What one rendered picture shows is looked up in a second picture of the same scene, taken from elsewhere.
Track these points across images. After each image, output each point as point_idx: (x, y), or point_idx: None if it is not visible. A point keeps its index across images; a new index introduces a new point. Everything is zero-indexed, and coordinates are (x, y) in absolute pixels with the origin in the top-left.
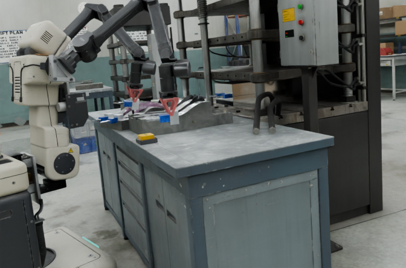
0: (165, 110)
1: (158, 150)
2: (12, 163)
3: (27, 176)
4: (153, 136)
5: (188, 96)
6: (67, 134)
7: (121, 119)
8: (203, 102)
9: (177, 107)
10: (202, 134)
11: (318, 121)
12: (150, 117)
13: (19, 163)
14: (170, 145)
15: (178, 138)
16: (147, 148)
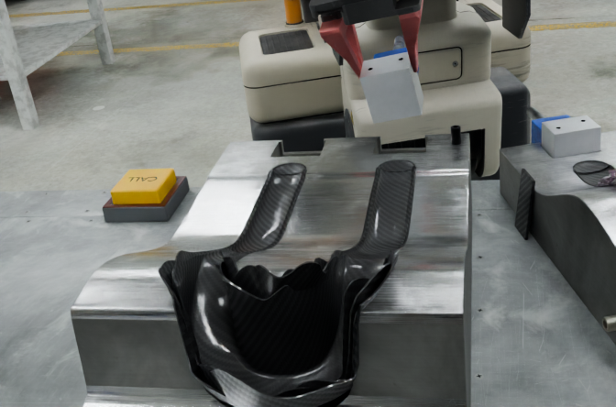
0: (456, 240)
1: (7, 205)
2: (248, 56)
3: (251, 97)
4: (111, 194)
5: (390, 263)
6: (348, 68)
7: (536, 152)
8: (90, 280)
9: (326, 249)
10: (5, 341)
11: None
12: (244, 161)
13: (247, 61)
14: (16, 232)
15: (73, 271)
16: (74, 195)
